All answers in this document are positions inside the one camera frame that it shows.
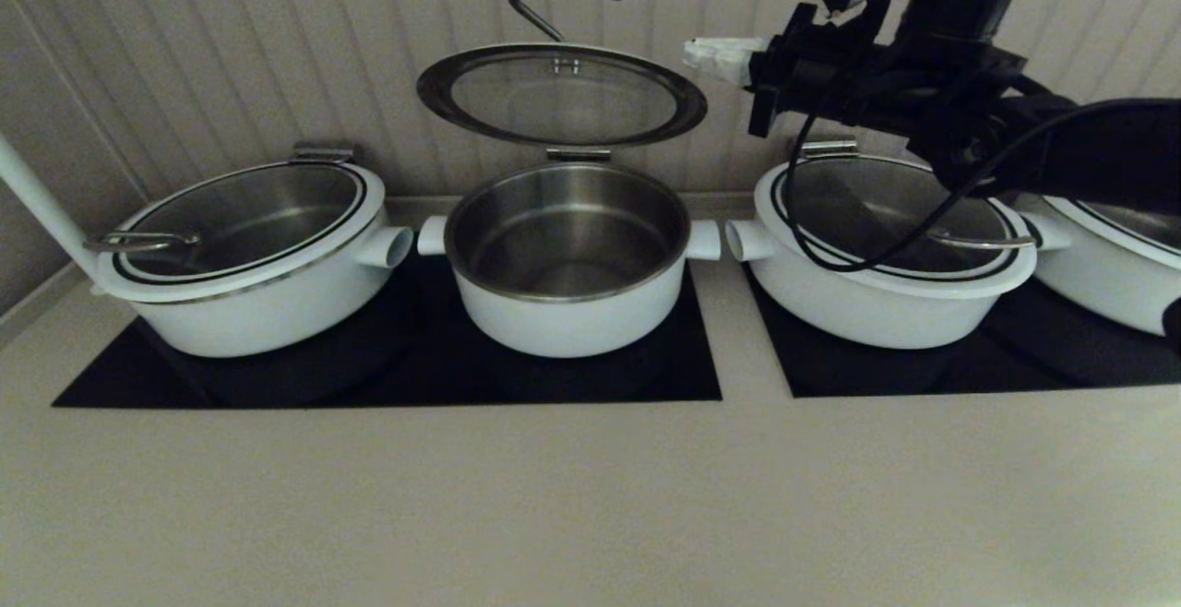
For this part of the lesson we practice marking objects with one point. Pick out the black glass induction cooktop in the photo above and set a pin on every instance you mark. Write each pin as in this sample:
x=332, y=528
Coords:
x=1015, y=367
x=369, y=376

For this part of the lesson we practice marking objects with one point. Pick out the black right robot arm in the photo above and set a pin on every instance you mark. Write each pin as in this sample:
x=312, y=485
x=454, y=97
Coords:
x=1015, y=109

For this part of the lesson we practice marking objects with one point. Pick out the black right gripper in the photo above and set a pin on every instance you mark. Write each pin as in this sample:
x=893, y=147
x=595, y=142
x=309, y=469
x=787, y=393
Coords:
x=830, y=81

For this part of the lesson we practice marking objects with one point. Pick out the white round pole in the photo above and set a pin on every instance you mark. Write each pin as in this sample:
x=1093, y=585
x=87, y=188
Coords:
x=37, y=201

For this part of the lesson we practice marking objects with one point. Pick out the white steel-lined pot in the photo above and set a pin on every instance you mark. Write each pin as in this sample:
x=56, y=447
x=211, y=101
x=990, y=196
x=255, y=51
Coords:
x=1107, y=293
x=867, y=316
x=277, y=326
x=563, y=330

